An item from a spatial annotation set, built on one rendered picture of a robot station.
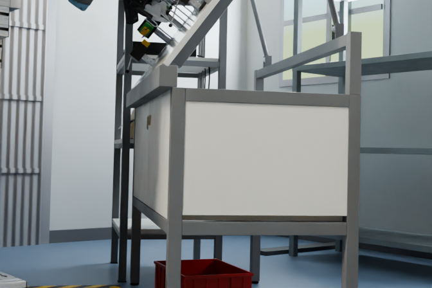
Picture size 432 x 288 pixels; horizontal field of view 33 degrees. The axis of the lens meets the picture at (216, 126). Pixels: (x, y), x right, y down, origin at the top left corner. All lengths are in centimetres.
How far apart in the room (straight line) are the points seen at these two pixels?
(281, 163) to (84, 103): 280
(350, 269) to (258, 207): 35
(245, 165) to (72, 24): 286
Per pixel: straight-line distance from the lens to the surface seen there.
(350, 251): 231
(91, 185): 488
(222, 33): 346
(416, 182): 458
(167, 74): 215
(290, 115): 223
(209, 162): 216
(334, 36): 248
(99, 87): 491
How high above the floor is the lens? 61
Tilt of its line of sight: 2 degrees up
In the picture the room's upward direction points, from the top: 1 degrees clockwise
